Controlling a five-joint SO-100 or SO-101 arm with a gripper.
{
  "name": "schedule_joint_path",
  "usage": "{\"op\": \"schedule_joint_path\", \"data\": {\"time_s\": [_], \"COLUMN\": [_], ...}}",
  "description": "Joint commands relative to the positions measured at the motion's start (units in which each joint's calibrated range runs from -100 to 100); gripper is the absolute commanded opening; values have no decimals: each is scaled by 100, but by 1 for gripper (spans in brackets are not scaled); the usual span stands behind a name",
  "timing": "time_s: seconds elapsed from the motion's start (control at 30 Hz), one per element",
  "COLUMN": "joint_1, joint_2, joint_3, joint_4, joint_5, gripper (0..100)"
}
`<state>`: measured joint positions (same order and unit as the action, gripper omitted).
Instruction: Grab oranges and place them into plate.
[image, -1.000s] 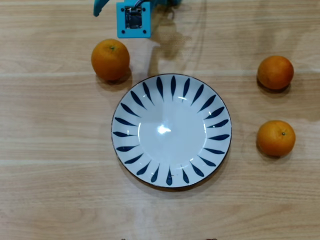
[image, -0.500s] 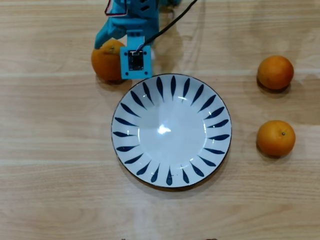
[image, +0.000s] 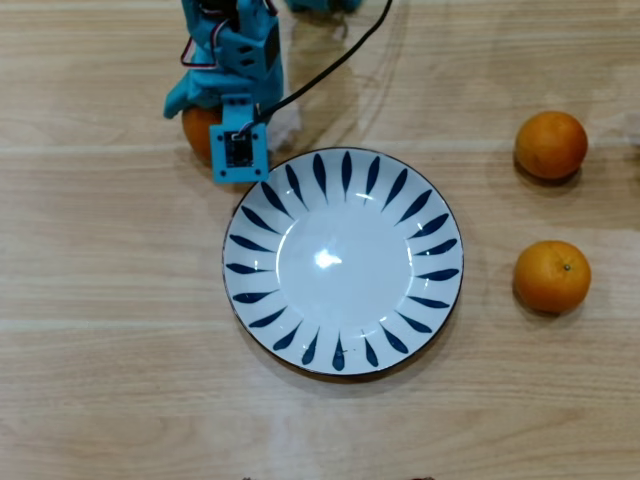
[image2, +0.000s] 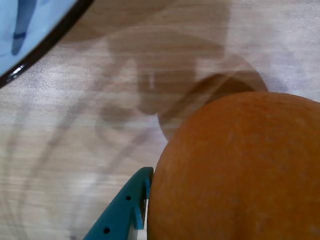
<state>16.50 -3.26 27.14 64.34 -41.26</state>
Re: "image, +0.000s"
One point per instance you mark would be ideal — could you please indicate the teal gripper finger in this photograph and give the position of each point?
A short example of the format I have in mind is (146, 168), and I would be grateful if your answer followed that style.
(179, 100)

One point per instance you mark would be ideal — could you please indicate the large orange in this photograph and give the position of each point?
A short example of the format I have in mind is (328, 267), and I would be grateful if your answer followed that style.
(197, 132)

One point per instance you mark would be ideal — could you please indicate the medium orange with dark scars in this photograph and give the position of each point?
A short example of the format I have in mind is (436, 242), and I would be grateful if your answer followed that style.
(551, 145)

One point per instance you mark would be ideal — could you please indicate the small orange with green stem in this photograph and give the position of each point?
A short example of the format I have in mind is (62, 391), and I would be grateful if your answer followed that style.
(552, 277)

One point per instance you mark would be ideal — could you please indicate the teal robot base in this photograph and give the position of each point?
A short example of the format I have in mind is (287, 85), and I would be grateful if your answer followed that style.
(310, 4)

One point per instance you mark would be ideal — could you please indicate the white plate with blue petals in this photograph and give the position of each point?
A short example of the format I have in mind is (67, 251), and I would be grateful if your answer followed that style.
(345, 280)

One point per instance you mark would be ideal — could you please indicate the teal-cased wrist camera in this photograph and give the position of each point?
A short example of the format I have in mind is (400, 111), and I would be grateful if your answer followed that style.
(220, 165)

